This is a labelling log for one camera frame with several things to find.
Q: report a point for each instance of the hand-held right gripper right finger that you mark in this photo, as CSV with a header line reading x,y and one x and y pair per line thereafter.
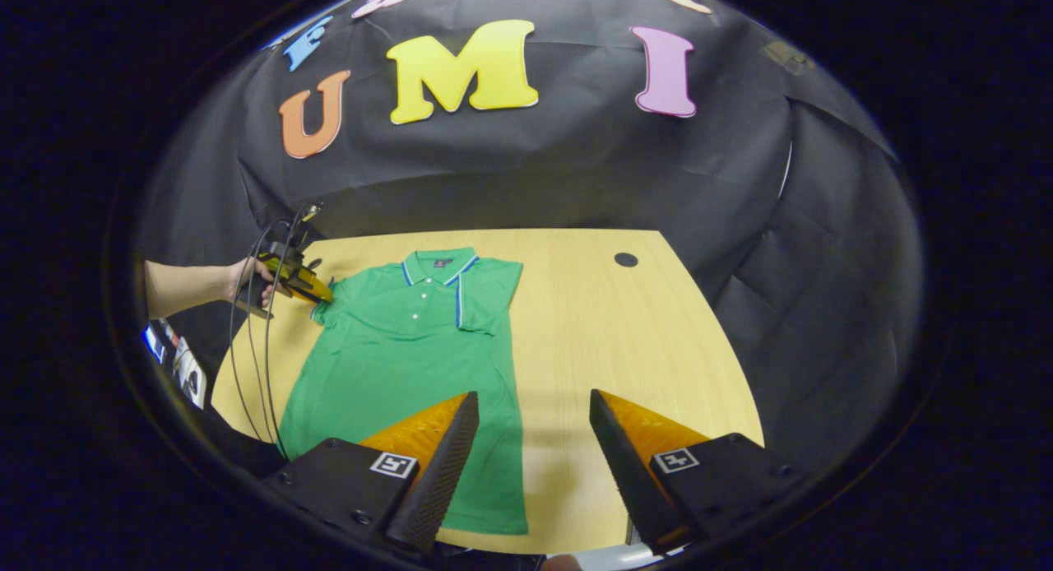
x,y
625,472

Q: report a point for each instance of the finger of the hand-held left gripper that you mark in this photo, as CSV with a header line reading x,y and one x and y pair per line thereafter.
x,y
308,285

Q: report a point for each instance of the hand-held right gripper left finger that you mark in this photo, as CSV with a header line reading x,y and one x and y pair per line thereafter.
x,y
444,472

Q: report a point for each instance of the green T-shirt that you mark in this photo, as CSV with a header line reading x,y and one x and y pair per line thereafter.
x,y
395,365

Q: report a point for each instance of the white side desk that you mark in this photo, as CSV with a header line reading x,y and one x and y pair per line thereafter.
x,y
189,373

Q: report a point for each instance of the computer monitor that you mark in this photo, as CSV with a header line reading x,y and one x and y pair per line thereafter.
x,y
154,342

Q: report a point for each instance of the brown tape patch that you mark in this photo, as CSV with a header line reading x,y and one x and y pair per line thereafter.
x,y
788,57

